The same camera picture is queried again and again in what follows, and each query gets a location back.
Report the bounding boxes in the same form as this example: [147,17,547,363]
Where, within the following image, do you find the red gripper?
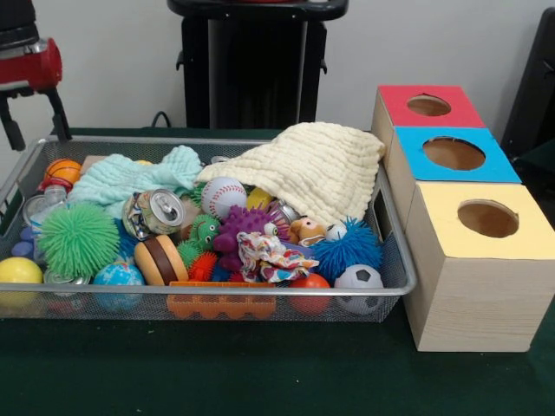
[0,37,73,152]

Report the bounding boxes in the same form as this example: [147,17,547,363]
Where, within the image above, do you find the orange basketball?
[44,159,83,185]

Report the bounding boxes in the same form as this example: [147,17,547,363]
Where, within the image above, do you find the green puffer ball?
[37,203,121,278]

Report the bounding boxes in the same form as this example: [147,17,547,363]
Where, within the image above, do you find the wooden box with three holes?
[371,84,544,353]

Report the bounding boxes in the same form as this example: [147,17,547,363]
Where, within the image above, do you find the mint green cloth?
[68,146,204,218]

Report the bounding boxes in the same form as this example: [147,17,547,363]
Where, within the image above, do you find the crushed drink can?
[121,188,186,242]

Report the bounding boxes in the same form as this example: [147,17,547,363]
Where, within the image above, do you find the toy hamburger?
[133,233,190,286]

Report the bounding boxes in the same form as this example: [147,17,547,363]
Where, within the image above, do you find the white baseball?
[200,176,248,220]

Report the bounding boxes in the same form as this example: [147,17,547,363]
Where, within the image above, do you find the purple spiky toy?
[212,205,291,272]

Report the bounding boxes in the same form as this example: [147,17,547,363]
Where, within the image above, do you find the cream waffle cloth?
[198,121,387,229]

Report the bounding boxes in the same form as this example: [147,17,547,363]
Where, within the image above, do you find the dark green table cloth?
[0,127,555,416]
[512,137,555,185]

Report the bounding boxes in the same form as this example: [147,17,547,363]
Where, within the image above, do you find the blue puffer ball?
[310,216,385,285]

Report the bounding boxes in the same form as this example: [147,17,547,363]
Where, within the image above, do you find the soccer ball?
[333,263,386,315]

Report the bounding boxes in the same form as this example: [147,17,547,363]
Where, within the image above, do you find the black chair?
[500,7,555,151]

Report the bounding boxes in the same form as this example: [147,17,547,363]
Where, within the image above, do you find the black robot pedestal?
[166,0,350,130]

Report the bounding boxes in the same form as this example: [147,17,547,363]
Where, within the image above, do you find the silver wire mesh bin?
[0,134,418,324]

